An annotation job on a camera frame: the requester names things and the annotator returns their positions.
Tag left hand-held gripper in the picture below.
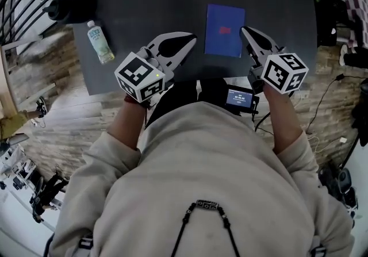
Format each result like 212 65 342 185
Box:
113 31 198 103

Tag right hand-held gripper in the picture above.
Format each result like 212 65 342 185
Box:
240 26 310 95

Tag blue notebook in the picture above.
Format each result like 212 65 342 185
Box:
204 3 246 59

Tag person's right forearm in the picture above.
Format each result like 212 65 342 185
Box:
262 83 304 155

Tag person's left forearm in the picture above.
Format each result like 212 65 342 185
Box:
107 99 145 152

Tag person's black trousers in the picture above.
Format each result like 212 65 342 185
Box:
144 77 228 131

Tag black device with screen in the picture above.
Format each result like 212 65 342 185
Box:
225 84 260 115

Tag dark red wrist band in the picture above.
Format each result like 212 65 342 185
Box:
124 96 144 106

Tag clear plastic bottle green label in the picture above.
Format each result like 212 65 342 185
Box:
86 20 116 66

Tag checkered cloth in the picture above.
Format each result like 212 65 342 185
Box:
343 0 368 47

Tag black flask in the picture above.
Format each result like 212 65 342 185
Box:
43 0 98 25

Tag person's beige sweatshirt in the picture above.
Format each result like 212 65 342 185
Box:
49 101 357 257

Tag black wheeled equipment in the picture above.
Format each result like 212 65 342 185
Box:
318 163 359 220

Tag black tripod equipment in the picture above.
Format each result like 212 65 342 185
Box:
29 171 70 224

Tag black floor cable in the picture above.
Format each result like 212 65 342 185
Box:
305 72 368 133

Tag white cable with charger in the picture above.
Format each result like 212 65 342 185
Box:
306 134 349 154

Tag black beaded neck cord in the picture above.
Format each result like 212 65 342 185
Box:
170 198 242 257

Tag light wooden post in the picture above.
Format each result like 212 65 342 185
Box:
0 45 19 119

